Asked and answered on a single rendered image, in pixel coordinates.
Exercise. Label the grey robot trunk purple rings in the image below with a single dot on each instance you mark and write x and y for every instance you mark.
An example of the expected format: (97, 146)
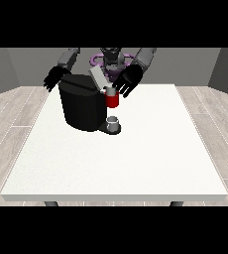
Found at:
(111, 61)

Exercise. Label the small grey cup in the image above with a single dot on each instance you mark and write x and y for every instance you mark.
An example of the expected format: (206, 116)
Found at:
(113, 123)

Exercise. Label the black coffee machine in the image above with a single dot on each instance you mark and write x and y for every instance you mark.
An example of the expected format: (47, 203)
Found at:
(83, 102)

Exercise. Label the small grey coffee pod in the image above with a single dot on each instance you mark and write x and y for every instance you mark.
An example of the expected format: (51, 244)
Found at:
(110, 90)

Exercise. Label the pale grey machine lid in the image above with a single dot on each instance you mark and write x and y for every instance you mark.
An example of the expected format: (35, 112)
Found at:
(98, 78)

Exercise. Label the dark table leg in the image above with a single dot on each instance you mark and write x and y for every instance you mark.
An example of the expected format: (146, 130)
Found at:
(51, 203)
(176, 203)

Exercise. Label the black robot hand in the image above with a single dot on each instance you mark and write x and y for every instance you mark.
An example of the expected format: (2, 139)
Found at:
(130, 78)
(55, 77)

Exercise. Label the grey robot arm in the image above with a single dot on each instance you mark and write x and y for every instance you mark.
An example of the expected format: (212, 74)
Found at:
(67, 59)
(144, 59)

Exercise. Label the red pod holder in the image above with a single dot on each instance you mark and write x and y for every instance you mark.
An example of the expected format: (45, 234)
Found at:
(112, 100)

